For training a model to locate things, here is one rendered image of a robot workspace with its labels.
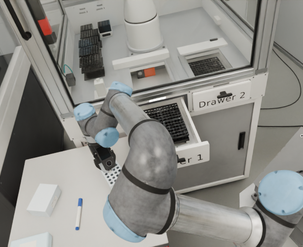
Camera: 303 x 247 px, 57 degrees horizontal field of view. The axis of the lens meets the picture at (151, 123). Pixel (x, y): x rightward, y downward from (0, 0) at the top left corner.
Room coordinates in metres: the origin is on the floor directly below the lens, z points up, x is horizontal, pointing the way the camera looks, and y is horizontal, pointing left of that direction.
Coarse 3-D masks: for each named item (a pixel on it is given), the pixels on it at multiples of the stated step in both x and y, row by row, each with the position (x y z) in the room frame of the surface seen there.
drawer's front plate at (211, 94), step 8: (248, 80) 1.04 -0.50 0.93; (216, 88) 1.03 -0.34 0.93; (224, 88) 1.02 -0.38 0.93; (232, 88) 1.03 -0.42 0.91; (240, 88) 1.03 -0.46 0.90; (248, 88) 1.03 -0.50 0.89; (192, 96) 1.03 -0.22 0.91; (200, 96) 1.02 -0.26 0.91; (208, 96) 1.02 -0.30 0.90; (216, 96) 1.02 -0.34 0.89; (240, 96) 1.03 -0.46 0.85; (248, 96) 1.03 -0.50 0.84; (208, 104) 1.02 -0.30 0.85; (216, 104) 1.02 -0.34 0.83; (224, 104) 1.02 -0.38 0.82
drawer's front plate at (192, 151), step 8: (192, 144) 0.72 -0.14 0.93; (200, 144) 0.71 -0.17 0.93; (208, 144) 0.70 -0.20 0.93; (176, 152) 0.70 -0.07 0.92; (184, 152) 0.70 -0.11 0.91; (192, 152) 0.70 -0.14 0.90; (200, 152) 0.70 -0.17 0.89; (208, 152) 0.70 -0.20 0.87; (192, 160) 0.70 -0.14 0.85; (200, 160) 0.70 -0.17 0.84; (208, 160) 0.70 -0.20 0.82
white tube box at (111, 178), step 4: (116, 160) 0.83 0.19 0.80; (116, 164) 0.81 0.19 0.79; (116, 168) 0.78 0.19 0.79; (120, 168) 0.78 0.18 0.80; (104, 172) 0.78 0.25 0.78; (112, 172) 0.76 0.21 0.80; (116, 172) 0.76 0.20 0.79; (104, 176) 0.75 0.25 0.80; (108, 176) 0.75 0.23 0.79; (112, 176) 0.74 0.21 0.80; (116, 176) 0.74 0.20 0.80; (108, 180) 0.73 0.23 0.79; (112, 180) 0.72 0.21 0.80; (108, 184) 0.71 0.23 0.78; (112, 184) 0.70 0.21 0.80
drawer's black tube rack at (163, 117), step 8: (168, 104) 1.02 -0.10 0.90; (160, 112) 0.97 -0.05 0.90; (168, 112) 0.96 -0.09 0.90; (176, 112) 0.98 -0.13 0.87; (160, 120) 0.92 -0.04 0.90; (168, 120) 0.91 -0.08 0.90; (176, 120) 0.90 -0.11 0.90; (168, 128) 0.89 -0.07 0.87; (176, 128) 0.85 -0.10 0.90; (184, 128) 0.87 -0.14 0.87; (184, 136) 0.82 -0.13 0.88
